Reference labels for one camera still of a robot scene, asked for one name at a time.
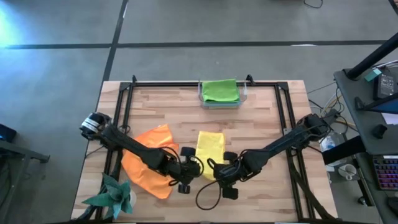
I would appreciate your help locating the teal artificial plant white pot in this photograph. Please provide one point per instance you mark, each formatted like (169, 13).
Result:
(116, 196)

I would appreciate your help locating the yellow microfiber towel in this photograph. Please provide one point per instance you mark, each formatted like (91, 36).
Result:
(211, 149)

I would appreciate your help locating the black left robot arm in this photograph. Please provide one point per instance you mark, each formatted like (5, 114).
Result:
(130, 146)

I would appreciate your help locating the black round pole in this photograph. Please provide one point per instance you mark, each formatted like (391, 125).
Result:
(373, 57)

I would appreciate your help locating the green microfiber towel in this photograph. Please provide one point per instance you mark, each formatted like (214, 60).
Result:
(220, 90)

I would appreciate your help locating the orange microfiber towel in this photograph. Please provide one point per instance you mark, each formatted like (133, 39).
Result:
(140, 174)

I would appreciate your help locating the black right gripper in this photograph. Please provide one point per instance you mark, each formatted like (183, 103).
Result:
(231, 169)

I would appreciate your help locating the white mug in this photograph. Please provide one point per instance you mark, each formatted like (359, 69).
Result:
(346, 170)

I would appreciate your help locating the white paper sheet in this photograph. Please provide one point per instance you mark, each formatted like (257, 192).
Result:
(391, 119)

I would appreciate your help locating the black aluminium frame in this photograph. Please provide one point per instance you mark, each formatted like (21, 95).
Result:
(281, 105)

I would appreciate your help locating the black computer keyboard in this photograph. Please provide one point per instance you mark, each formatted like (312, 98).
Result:
(387, 172)

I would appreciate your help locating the blue folder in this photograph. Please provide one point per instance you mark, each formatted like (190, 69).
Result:
(388, 107)

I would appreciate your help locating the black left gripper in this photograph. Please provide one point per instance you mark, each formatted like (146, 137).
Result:
(186, 169)

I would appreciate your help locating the grey side desk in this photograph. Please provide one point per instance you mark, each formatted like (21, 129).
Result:
(351, 90)

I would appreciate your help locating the black computer mouse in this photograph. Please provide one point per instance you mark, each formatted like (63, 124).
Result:
(380, 130)

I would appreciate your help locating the clear plastic bin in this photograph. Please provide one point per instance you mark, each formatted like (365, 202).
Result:
(245, 93)

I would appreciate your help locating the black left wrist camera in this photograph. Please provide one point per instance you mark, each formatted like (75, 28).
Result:
(184, 188)

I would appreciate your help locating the black power adapter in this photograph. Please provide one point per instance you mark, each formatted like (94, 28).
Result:
(386, 85)

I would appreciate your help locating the small teal box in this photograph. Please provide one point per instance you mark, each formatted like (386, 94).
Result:
(373, 74)

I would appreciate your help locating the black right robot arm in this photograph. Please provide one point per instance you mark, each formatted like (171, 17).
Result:
(289, 140)

